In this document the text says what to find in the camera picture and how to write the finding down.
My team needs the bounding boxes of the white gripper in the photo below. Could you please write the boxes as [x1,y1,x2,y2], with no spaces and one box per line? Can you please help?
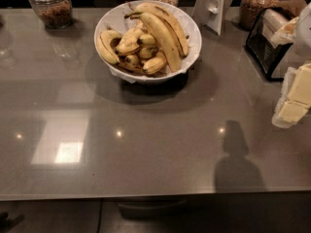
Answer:
[271,67,308,129]

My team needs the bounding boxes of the long yellow banana front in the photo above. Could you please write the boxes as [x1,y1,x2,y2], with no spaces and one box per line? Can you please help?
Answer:
[124,12,181,73]

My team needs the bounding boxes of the long yellow banana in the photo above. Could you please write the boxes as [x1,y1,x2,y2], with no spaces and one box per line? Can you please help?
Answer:
[126,2,190,57]
[124,12,181,73]

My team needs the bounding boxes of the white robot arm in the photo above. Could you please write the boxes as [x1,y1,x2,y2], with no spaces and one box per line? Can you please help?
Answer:
[271,3,311,128]

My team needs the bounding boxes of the small banana bottom right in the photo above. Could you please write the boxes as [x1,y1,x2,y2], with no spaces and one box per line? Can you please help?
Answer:
[143,51,166,75]

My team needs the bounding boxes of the small banana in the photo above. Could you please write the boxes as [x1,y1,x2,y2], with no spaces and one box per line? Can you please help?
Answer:
[143,51,166,75]
[100,30,121,54]
[137,34,157,48]
[96,36,120,65]
[116,28,144,56]
[125,54,140,68]

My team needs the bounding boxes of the small banana middle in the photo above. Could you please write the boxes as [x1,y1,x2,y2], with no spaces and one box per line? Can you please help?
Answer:
[137,34,157,48]

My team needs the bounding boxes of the white bowl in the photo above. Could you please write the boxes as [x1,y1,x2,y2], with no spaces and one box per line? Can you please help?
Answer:
[94,0,202,84]

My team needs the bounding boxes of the small banana bottom centre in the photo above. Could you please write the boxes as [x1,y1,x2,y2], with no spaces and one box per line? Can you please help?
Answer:
[125,54,140,68]

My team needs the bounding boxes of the long yellow banana back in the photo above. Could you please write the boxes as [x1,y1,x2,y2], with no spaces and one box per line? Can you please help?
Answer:
[126,2,190,57]

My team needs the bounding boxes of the small banana centre top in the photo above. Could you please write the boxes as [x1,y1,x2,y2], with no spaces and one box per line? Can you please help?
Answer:
[116,28,144,56]

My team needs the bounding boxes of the small banana far left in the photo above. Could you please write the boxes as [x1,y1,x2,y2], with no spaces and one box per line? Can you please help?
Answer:
[96,36,120,65]

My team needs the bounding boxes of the small banana left inner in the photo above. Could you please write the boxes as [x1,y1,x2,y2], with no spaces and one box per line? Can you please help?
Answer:
[100,30,121,54]

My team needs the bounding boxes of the glass jar with cereal right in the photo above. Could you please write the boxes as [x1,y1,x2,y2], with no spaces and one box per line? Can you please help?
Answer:
[239,0,281,30]

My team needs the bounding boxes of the white sign stand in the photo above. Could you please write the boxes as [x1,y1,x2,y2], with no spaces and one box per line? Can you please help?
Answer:
[191,0,239,35]

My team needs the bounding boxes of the glass jar with granola left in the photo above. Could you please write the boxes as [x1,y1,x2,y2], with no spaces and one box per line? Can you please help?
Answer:
[29,0,72,29]

